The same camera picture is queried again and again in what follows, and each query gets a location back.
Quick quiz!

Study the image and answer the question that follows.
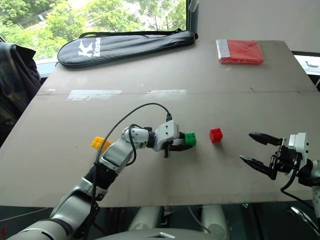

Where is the red cloth in plastic wrap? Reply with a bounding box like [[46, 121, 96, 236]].
[[215, 39, 265, 66]]

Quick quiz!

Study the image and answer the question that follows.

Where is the dark window frame post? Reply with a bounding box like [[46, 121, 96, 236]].
[[186, 0, 200, 35]]

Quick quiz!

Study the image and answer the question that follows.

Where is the shiny chrome curved bar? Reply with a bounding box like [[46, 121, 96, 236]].
[[287, 206, 320, 238]]

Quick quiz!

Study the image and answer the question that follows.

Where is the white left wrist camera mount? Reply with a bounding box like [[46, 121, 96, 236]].
[[152, 119, 180, 153]]

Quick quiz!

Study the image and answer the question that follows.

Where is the white board with grey hook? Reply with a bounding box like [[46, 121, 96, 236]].
[[293, 53, 320, 76]]

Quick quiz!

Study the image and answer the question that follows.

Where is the green toy brick cube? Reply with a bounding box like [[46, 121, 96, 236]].
[[184, 131, 197, 147]]

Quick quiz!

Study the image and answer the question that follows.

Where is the white rounded cylinder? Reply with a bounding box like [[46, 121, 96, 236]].
[[201, 204, 230, 236], [128, 206, 163, 232]]

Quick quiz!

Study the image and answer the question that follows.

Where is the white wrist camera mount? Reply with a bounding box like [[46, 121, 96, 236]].
[[287, 132, 311, 171], [152, 119, 180, 153]]

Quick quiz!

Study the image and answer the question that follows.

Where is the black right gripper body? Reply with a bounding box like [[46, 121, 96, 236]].
[[269, 137, 301, 176]]

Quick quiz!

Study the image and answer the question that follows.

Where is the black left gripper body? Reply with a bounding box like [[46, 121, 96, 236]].
[[162, 131, 183, 159]]

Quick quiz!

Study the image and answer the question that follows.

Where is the yellow toy brick cube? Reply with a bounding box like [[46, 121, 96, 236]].
[[91, 136, 112, 152]]

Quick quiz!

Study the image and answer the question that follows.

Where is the small clear tape patch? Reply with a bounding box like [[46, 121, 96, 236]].
[[146, 89, 187, 96]]

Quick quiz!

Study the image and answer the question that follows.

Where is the red toy brick cube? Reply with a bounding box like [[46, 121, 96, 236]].
[[208, 127, 224, 144]]

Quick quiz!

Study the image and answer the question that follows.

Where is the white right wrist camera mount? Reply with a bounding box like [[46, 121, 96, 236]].
[[287, 132, 311, 171]]

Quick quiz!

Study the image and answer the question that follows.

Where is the dark jacket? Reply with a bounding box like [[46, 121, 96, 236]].
[[0, 42, 42, 148]]

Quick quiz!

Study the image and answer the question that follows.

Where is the large clear tape patch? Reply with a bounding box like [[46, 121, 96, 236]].
[[66, 89, 123, 102]]

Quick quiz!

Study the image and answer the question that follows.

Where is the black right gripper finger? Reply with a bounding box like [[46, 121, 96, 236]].
[[248, 132, 285, 147], [239, 154, 278, 181]]

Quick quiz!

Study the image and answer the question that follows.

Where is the silver robot torso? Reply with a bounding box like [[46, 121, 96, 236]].
[[94, 227, 226, 240]]

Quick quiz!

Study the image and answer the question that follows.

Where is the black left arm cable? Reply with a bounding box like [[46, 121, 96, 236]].
[[72, 102, 174, 240]]

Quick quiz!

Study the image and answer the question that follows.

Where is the black racket bag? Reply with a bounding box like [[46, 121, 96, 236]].
[[56, 28, 199, 70]]

